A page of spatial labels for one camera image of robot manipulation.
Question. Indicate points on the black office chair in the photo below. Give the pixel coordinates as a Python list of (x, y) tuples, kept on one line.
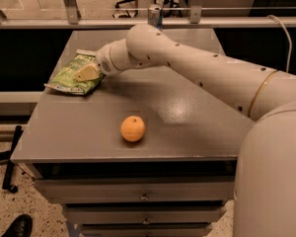
[(143, 8)]

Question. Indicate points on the grey drawer cabinet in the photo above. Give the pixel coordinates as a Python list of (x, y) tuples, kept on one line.
[(151, 153)]

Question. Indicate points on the grey drawer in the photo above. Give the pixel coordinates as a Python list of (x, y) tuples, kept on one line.
[(152, 230), (144, 214), (118, 191)]

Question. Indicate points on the top grey drawer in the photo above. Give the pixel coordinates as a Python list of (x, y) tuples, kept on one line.
[(118, 191)]

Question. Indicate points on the bottom grey drawer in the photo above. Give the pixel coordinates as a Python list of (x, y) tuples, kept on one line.
[(152, 230)]

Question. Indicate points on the green jalapeno chip bag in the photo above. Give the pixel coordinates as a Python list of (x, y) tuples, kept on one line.
[(64, 81)]

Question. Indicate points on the black shoe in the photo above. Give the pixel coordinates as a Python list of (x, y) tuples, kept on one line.
[(22, 226)]

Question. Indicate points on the black chair base leg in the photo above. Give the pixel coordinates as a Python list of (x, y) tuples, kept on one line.
[(5, 156)]

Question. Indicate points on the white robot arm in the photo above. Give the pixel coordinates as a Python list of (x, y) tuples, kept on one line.
[(265, 185)]

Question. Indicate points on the metal railing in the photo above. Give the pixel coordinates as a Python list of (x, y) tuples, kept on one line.
[(96, 14)]

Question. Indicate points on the middle grey drawer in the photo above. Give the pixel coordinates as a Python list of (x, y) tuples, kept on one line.
[(144, 214)]

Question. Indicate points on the silver blue drink can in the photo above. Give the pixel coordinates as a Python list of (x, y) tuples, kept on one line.
[(155, 14)]

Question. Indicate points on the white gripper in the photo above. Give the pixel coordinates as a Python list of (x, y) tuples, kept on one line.
[(103, 59)]

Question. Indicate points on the orange fruit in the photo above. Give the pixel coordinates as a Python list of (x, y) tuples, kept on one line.
[(132, 128)]

